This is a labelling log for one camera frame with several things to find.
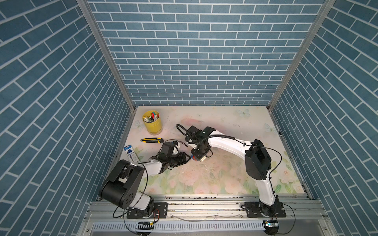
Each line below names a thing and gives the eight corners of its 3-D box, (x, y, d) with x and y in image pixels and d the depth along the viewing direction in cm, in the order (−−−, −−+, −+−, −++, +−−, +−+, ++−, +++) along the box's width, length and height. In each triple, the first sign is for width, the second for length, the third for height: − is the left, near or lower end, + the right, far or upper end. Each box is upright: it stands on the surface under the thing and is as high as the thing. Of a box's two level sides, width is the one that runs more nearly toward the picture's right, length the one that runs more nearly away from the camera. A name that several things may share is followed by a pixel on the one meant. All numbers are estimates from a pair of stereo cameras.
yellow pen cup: (145, 135, 106) (140, 122, 94) (149, 123, 113) (143, 110, 102) (162, 135, 106) (158, 122, 95) (164, 123, 113) (160, 110, 102)
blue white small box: (131, 166, 91) (130, 165, 89) (123, 149, 99) (122, 147, 97) (140, 162, 93) (139, 160, 91) (131, 145, 101) (130, 143, 99)
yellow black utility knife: (141, 143, 102) (140, 141, 100) (142, 139, 104) (141, 137, 102) (163, 143, 102) (162, 141, 100) (163, 139, 104) (163, 137, 102)
